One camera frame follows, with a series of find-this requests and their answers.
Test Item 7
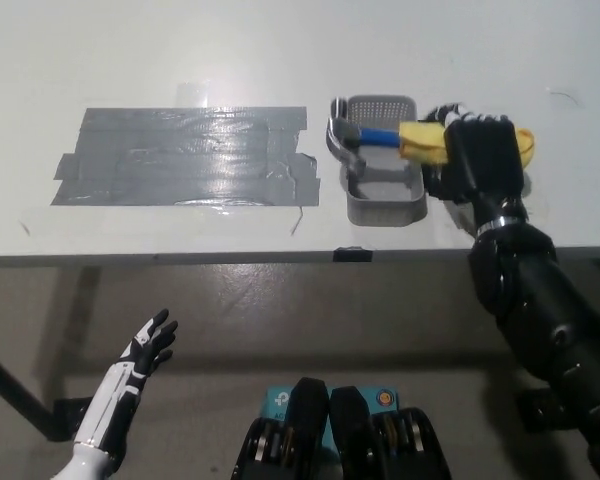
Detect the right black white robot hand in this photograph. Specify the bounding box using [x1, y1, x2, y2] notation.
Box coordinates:
[419, 102, 527, 234]

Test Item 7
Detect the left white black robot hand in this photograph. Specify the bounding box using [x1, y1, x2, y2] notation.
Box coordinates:
[72, 308, 180, 464]

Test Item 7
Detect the blue hammer with yellow cloth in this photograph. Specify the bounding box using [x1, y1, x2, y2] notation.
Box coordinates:
[326, 97, 537, 175]

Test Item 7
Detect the grey perforated plastic basket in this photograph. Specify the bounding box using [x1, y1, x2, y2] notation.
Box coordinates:
[340, 94, 428, 226]

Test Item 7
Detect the small black tape piece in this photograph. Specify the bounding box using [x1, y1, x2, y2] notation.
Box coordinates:
[332, 245, 374, 263]

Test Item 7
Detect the grey duct tape patch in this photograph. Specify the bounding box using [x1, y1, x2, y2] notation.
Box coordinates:
[49, 104, 321, 209]

